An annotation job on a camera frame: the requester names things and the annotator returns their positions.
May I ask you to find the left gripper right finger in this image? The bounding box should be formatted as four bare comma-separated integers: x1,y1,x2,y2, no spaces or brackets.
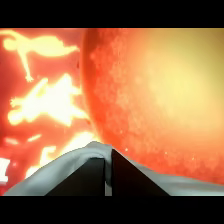
110,148,170,197

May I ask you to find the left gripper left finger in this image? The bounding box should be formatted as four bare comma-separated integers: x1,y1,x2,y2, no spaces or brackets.
46,157,107,197

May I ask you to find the white garment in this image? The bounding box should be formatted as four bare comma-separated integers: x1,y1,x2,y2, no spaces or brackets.
3,140,224,197

